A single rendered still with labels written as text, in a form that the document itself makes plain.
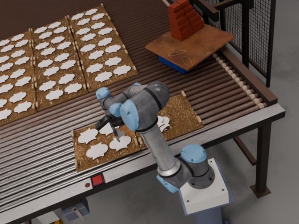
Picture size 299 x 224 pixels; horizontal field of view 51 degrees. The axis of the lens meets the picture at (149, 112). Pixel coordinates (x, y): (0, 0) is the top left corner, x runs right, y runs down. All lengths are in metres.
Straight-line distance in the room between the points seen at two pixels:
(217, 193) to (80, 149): 0.93
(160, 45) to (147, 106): 1.35
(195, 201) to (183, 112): 0.66
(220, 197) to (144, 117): 0.64
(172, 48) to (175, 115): 0.63
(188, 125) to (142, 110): 0.79
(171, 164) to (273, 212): 1.42
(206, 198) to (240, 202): 1.11
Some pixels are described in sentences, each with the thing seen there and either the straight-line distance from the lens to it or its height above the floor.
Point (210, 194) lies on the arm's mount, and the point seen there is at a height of 0.97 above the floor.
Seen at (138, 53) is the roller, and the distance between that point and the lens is 2.75.
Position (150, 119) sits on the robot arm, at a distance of 1.27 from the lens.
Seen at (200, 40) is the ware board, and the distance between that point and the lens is 2.51.
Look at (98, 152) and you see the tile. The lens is 2.01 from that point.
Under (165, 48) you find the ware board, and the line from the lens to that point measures 2.50.
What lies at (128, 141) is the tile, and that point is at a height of 0.95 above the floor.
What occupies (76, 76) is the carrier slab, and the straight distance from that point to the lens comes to 2.71.
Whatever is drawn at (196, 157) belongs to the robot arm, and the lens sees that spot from 1.51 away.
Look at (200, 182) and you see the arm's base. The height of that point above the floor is 1.02.
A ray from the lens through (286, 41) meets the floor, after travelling 4.30.
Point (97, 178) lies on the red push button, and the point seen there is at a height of 0.93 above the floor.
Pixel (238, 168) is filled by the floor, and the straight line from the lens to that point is 2.91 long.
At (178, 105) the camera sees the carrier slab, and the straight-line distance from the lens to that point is 2.13.
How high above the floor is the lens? 2.41
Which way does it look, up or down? 44 degrees down
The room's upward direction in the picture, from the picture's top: 17 degrees counter-clockwise
